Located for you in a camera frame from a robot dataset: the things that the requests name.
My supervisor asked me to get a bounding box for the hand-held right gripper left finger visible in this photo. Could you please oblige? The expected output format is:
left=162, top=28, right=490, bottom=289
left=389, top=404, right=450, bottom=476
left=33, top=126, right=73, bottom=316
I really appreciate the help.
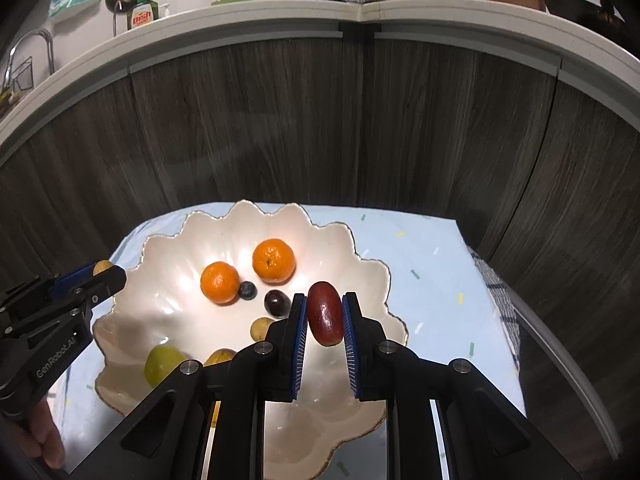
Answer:
left=65, top=293, right=307, bottom=480

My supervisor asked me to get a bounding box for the green apple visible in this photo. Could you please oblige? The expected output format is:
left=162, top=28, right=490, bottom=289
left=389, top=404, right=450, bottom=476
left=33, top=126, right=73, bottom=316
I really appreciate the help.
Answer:
left=144, top=344, right=190, bottom=388

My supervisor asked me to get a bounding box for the metal kitchen faucet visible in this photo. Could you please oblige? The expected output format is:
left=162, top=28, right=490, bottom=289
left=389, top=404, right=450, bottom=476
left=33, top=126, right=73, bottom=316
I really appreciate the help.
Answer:
left=2, top=29, right=55, bottom=91

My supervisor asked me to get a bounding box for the orange tangerine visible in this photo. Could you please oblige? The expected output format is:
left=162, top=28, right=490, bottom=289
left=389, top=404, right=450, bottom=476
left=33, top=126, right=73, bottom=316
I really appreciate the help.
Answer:
left=200, top=261, right=241, bottom=305
left=251, top=239, right=297, bottom=282

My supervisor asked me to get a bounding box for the grey metal table frame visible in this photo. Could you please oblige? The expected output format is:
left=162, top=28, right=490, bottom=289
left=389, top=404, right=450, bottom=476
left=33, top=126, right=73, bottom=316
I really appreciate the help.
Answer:
left=510, top=287, right=618, bottom=443

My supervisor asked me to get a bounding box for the white scalloped bowl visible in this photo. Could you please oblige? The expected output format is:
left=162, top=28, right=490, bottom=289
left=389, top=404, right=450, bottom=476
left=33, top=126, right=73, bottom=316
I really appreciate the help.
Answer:
left=92, top=200, right=408, bottom=480

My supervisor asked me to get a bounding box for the green dish soap bottle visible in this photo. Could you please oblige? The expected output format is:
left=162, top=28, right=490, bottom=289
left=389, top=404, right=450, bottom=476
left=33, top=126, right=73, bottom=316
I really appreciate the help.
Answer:
left=127, top=0, right=161, bottom=31

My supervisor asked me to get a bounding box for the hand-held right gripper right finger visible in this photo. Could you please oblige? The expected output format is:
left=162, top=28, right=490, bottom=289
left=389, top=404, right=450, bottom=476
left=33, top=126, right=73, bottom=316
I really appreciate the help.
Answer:
left=341, top=292, right=583, bottom=480

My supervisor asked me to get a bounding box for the person's left hand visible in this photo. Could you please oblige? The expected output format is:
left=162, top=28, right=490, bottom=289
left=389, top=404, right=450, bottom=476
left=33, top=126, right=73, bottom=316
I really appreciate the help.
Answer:
left=19, top=399, right=68, bottom=472

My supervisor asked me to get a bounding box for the yellow mango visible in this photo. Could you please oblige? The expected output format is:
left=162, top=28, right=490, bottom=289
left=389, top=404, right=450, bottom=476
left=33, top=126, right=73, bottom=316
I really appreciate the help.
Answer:
left=202, top=347, right=238, bottom=428

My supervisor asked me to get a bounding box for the light blue patterned cloth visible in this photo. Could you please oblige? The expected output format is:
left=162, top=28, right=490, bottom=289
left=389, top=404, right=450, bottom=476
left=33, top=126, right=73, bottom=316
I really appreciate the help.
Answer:
left=47, top=202, right=526, bottom=480

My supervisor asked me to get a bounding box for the black wok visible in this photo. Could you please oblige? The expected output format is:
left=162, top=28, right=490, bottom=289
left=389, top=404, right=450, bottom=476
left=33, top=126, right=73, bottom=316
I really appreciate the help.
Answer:
left=544, top=0, right=640, bottom=41

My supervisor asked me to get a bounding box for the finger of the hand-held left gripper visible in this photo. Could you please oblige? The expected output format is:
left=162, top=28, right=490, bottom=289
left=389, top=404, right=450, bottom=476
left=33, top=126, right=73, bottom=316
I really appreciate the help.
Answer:
left=47, top=265, right=127, bottom=323
left=0, top=267, right=97, bottom=311

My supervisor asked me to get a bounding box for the dark purple plum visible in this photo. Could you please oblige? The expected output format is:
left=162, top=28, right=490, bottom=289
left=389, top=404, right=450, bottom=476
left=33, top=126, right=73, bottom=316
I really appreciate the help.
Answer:
left=263, top=290, right=291, bottom=318

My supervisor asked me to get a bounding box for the white kitchen countertop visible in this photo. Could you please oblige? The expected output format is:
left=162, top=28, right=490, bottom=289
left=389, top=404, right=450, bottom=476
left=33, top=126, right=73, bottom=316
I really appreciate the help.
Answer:
left=0, top=0, right=640, bottom=171

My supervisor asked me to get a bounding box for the dark wood kitchen cabinet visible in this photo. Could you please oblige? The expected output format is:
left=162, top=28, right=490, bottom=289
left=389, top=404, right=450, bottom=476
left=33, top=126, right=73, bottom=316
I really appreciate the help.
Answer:
left=0, top=35, right=640, bottom=461

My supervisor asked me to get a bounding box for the red jujube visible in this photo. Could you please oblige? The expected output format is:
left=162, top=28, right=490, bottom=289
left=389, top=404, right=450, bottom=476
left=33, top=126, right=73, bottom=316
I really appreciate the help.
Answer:
left=306, top=281, right=345, bottom=346

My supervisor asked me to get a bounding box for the black wire sink basket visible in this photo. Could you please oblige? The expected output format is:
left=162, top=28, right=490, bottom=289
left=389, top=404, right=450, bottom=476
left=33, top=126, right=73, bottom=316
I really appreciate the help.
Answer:
left=0, top=57, right=36, bottom=106

